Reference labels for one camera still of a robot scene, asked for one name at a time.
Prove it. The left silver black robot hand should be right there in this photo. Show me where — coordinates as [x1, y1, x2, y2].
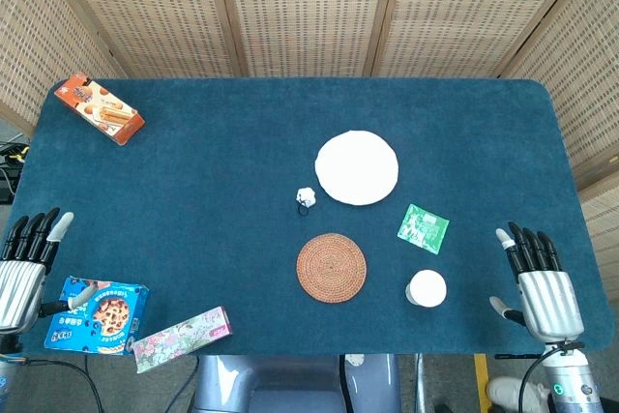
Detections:
[0, 207, 99, 336]

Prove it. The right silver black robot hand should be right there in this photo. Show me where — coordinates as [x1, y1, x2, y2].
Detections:
[488, 221, 585, 342]

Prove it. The white paper cup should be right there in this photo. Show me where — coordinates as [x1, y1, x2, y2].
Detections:
[404, 269, 448, 309]

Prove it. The round woven rattan coaster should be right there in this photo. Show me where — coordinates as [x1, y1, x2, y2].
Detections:
[295, 232, 368, 304]

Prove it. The blue cookie box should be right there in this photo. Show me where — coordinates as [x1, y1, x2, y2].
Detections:
[44, 276, 150, 356]

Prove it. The white shoe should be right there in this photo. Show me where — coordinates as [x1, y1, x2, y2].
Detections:
[486, 375, 550, 413]

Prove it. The green foil packet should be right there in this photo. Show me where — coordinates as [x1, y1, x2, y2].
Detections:
[397, 203, 451, 255]

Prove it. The metal table leg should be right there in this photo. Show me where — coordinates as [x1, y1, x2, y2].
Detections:
[413, 353, 428, 413]

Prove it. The pink floral long box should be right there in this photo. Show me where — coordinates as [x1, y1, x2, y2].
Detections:
[132, 306, 233, 374]

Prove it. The orange biscuit box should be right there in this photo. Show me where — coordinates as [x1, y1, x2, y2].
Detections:
[53, 72, 146, 147]

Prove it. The dark blue table cloth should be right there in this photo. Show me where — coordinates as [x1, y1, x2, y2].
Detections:
[9, 76, 616, 357]

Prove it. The white round plate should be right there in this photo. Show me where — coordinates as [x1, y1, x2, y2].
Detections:
[313, 129, 400, 207]

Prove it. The bamboo folding screen panel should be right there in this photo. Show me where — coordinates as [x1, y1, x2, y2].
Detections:
[362, 0, 601, 79]
[0, 0, 128, 137]
[28, 0, 249, 79]
[202, 0, 403, 78]
[497, 0, 619, 291]

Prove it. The grey blue robot torso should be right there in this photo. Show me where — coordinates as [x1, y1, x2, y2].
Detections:
[192, 353, 403, 413]

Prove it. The black cable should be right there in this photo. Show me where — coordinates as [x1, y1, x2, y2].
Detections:
[18, 357, 105, 413]
[517, 342, 584, 413]

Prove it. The black equipment with cables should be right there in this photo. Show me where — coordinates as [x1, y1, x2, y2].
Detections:
[0, 140, 31, 206]

